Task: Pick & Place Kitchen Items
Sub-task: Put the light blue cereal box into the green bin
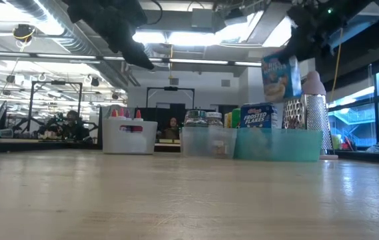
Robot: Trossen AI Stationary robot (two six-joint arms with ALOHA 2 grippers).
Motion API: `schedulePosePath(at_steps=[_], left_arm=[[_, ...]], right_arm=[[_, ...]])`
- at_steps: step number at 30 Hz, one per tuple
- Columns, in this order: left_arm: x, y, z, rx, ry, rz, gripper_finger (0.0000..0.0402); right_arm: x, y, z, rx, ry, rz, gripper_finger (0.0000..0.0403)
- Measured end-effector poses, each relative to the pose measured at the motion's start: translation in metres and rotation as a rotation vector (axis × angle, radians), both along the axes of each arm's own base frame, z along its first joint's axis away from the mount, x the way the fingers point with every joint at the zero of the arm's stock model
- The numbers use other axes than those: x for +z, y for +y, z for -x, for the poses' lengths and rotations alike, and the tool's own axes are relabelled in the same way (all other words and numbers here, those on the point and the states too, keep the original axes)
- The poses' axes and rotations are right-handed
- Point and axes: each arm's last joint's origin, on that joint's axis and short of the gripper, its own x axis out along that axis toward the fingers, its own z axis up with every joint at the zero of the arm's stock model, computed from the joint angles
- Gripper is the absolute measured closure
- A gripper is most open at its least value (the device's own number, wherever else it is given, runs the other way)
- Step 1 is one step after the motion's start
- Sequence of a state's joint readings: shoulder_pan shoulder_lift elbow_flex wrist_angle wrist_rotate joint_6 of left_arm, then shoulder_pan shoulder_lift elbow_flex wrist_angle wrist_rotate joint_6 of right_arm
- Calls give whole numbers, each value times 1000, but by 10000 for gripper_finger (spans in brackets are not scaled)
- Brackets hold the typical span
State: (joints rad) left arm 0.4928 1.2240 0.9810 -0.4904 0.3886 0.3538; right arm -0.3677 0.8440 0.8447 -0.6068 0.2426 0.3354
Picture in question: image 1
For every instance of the ceiling light panel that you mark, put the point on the ceiling light panel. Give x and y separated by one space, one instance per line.
189 38

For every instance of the navy mini cereal box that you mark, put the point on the navy mini cereal box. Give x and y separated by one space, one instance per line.
258 116

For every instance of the clear plastic container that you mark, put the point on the clear plastic container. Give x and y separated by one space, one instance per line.
206 143

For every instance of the green lid spice jar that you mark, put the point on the green lid spice jar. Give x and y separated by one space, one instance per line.
196 118

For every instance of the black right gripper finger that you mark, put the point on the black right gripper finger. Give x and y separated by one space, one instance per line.
287 55

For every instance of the silver ventilation duct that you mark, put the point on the silver ventilation duct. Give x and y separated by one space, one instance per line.
72 36

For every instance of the red food colouring bottle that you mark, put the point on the red food colouring bottle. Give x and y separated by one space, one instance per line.
138 115
114 114

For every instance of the blue Rice Krispies box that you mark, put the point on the blue Rice Krispies box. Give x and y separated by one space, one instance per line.
280 78

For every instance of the grey ceiling box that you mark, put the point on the grey ceiling box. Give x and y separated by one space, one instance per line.
202 18

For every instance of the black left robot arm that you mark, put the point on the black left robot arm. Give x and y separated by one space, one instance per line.
76 6

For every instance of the pink food colouring bottle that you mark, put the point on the pink food colouring bottle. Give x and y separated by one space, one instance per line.
121 112

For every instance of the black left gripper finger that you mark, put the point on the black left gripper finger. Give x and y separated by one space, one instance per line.
139 57

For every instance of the grey rectangular air duct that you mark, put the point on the grey rectangular air duct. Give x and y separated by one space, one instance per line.
262 26

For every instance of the long ceiling light strip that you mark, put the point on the long ceiling light strip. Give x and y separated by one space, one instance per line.
66 56

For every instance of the person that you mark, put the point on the person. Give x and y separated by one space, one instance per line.
72 128
172 128

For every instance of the green plastic tray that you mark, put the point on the green plastic tray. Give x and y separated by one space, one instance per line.
275 145

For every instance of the green mini cereal box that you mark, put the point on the green mini cereal box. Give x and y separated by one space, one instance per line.
236 118

